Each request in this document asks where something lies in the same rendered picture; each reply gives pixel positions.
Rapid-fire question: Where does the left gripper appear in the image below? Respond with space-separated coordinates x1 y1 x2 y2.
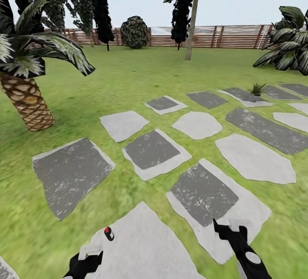
70 250 103 279

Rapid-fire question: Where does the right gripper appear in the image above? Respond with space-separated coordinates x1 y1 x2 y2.
213 218 247 247

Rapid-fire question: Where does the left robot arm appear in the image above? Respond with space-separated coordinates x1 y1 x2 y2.
62 244 103 279

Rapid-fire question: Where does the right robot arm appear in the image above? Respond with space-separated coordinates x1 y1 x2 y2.
213 217 272 279

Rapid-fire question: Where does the insectifuge atomizer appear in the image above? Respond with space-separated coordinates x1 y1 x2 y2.
105 226 115 241

